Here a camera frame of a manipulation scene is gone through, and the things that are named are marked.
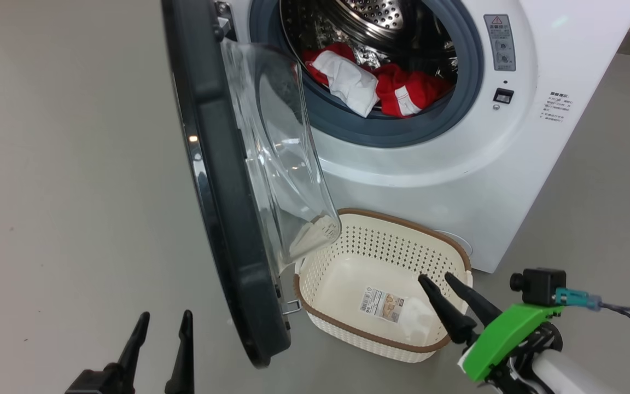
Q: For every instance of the cream perforated basket brown rim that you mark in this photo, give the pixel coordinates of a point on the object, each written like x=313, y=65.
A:
x=342, y=284

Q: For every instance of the dark round glass washer door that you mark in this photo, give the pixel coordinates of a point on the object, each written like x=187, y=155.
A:
x=227, y=180

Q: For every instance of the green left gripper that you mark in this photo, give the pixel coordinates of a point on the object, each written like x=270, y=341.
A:
x=96, y=383

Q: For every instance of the perforated steel washer drum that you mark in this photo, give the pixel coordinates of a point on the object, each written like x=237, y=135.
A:
x=380, y=16

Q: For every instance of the grey warning label sticker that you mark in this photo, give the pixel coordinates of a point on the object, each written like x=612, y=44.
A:
x=500, y=44

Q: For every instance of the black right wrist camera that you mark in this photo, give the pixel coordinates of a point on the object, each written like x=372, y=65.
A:
x=542, y=285

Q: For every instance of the grey rubber door seal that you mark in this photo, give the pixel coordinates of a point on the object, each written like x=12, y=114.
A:
x=380, y=131

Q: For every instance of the paper product label sticker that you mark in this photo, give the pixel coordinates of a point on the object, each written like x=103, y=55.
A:
x=381, y=305

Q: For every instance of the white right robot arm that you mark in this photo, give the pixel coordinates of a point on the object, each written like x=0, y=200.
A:
x=566, y=377

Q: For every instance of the white front-load washing machine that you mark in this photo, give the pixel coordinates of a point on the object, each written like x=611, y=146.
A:
x=402, y=180

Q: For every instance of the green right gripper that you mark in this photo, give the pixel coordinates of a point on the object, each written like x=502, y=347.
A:
x=506, y=334

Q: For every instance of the red garment with white stripe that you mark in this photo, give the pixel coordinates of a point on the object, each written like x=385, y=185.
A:
x=402, y=82

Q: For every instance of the teal right camera connector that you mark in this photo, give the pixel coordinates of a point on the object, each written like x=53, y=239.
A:
x=575, y=298

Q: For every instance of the black door latch socket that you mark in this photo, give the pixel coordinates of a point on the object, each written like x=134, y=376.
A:
x=503, y=96

